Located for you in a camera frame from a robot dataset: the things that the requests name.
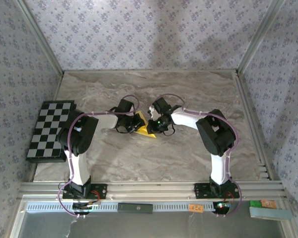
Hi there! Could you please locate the black and grey checkerboard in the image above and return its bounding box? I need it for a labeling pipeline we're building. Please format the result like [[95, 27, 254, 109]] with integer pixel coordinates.
[[25, 100, 77, 164]]

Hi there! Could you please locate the dark rectangular device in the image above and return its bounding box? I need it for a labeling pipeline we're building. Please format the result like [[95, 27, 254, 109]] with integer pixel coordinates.
[[117, 202, 154, 214]]

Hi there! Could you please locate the orange label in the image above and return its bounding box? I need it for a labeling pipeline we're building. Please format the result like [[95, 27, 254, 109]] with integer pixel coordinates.
[[189, 203, 205, 213]]

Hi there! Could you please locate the grey metal tray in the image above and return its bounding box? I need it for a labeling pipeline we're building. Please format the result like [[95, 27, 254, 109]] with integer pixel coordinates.
[[9, 194, 298, 238]]

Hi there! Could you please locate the orange-brown card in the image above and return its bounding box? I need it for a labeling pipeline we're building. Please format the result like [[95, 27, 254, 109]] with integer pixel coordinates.
[[260, 199, 278, 209]]

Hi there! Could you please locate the blue-grey block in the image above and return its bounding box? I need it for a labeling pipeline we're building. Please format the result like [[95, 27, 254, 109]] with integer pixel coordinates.
[[249, 206, 294, 221]]

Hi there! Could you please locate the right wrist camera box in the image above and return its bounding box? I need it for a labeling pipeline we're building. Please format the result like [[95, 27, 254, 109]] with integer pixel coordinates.
[[148, 97, 174, 118]]

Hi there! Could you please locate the aluminium mounting rail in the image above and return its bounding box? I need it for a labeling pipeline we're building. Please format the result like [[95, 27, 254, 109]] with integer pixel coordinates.
[[17, 180, 288, 199]]

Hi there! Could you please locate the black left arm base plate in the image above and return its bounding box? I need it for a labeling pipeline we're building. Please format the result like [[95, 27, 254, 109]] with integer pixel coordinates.
[[62, 183, 108, 200]]

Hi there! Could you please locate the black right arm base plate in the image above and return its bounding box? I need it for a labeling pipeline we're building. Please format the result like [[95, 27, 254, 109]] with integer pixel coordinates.
[[194, 182, 240, 199]]

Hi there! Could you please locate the grey slotted cable duct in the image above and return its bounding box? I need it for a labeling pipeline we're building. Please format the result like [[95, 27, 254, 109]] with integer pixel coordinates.
[[25, 201, 252, 213]]

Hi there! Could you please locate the aluminium side rail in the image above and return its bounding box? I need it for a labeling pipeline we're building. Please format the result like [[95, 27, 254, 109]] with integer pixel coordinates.
[[234, 70, 281, 181]]

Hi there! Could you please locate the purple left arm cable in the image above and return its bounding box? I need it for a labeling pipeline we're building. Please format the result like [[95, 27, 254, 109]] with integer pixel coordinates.
[[57, 94, 140, 219]]

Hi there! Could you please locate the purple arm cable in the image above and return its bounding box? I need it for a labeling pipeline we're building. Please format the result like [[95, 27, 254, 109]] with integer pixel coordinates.
[[158, 93, 243, 219], [57, 94, 140, 219]]

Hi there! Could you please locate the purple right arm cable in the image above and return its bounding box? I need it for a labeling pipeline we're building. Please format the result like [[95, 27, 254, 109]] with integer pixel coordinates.
[[158, 93, 243, 219]]

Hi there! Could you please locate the aluminium frame post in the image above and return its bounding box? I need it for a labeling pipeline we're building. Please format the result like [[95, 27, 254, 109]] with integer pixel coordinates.
[[14, 0, 65, 75], [236, 0, 287, 75]]

